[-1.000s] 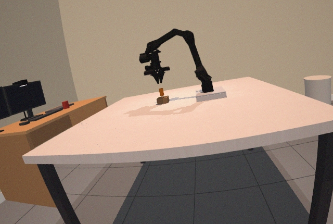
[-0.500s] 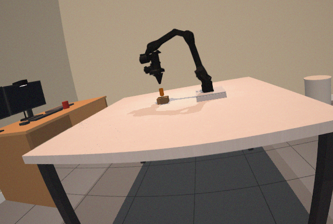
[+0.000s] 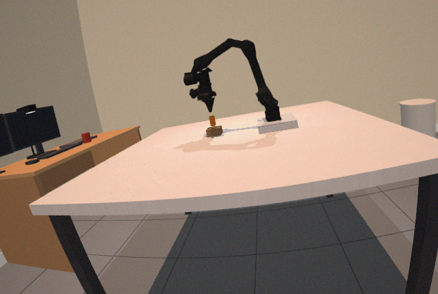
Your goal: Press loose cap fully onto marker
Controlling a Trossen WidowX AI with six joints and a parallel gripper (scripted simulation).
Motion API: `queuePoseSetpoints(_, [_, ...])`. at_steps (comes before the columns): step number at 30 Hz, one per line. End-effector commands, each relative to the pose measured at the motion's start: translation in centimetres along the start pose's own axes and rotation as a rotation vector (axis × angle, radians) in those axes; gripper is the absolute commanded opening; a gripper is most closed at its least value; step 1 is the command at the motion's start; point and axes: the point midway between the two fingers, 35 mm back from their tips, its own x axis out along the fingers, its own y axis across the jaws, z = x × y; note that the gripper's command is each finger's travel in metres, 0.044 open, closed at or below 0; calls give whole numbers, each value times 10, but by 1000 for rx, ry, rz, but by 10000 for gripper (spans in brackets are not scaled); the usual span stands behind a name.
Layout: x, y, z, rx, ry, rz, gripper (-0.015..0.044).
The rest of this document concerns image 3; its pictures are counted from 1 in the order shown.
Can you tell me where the brown block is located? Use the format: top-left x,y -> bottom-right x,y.
206,125 -> 223,137

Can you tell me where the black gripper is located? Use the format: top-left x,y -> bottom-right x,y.
197,81 -> 216,112

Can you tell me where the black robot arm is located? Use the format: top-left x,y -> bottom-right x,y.
183,38 -> 281,122

